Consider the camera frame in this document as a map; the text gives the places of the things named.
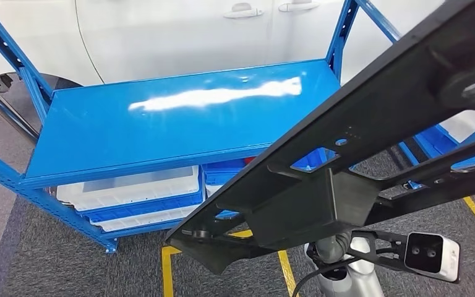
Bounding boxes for large white plastic bin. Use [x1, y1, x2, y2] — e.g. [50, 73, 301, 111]
[438, 110, 475, 143]

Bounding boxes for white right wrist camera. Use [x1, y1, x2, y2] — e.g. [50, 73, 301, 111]
[403, 231, 461, 283]

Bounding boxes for white car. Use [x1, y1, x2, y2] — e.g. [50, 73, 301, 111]
[0, 0, 447, 124]

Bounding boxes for white car door handle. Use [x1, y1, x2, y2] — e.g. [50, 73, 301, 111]
[278, 0, 320, 12]
[223, 3, 264, 19]

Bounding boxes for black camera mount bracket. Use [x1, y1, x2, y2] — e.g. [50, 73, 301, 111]
[349, 228, 411, 273]

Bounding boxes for black camera cable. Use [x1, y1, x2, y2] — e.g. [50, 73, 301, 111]
[291, 245, 406, 297]

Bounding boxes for black plastic plate frame part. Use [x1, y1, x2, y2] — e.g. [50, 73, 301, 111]
[165, 0, 475, 276]

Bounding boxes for blue wheeled metal rack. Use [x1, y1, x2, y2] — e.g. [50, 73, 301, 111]
[398, 119, 475, 191]

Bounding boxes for blue metal shelf rack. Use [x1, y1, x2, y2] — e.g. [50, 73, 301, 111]
[0, 0, 402, 254]

